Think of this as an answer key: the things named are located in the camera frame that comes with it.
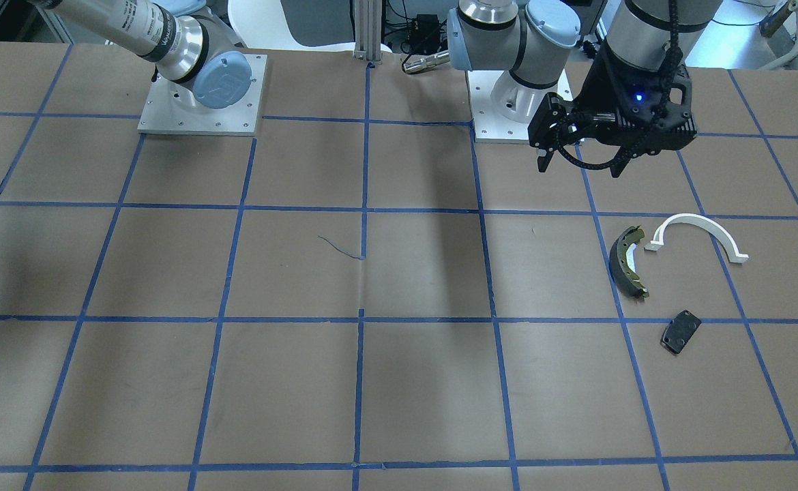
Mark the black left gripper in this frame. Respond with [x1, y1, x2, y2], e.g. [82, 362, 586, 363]
[528, 44, 698, 178]

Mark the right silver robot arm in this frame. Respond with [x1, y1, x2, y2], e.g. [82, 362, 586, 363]
[32, 1, 253, 109]

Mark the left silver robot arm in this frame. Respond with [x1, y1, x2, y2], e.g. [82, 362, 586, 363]
[447, 1, 720, 177]

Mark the olive brake shoe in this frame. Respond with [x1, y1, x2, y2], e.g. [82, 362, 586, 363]
[609, 226, 649, 299]

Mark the silver metal flashlight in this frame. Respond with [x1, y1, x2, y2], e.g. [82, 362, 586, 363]
[402, 50, 451, 75]

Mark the black brake pad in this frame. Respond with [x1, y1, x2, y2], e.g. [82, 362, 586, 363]
[660, 310, 702, 355]

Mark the white plastic chair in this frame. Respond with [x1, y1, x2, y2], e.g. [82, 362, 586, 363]
[227, 1, 392, 56]

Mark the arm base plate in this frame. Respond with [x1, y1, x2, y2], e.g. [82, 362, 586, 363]
[137, 53, 268, 137]
[467, 70, 573, 144]

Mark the white curved plastic bracket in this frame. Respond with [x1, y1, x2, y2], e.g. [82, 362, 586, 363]
[643, 213, 750, 264]

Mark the aluminium frame post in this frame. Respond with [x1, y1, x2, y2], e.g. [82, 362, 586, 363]
[352, 0, 383, 65]

